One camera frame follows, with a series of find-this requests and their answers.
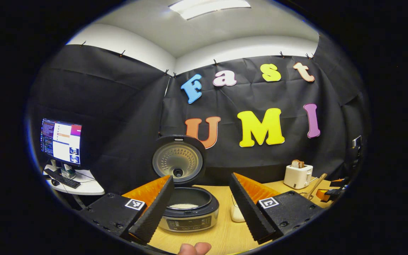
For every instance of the black computer mouse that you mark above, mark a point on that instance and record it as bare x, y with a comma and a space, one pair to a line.
55, 182

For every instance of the toasted bread slice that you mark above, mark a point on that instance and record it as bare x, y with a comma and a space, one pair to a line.
297, 163

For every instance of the black keyboard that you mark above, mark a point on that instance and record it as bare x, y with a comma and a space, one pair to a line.
62, 178

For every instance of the white rice container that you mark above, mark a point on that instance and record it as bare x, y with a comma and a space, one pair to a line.
236, 212

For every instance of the white side table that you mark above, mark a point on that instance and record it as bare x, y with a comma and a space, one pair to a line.
90, 187

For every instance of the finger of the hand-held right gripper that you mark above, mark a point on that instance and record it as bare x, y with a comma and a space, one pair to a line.
339, 182
328, 195

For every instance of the ceiling light panel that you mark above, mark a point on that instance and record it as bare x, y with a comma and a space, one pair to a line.
209, 7

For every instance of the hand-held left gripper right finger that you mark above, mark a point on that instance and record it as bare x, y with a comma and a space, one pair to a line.
248, 212

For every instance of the computer monitor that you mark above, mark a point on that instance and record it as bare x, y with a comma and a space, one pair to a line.
62, 141

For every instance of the wooden spoon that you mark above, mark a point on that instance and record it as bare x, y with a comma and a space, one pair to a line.
316, 186

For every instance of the white toaster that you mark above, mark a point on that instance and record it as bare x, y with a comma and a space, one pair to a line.
297, 177

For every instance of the black silver rice cooker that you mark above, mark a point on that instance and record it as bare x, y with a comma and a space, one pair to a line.
179, 159

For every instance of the heap of white rice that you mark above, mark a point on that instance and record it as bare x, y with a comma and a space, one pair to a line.
183, 205

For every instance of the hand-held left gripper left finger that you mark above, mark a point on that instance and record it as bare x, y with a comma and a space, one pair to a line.
156, 212

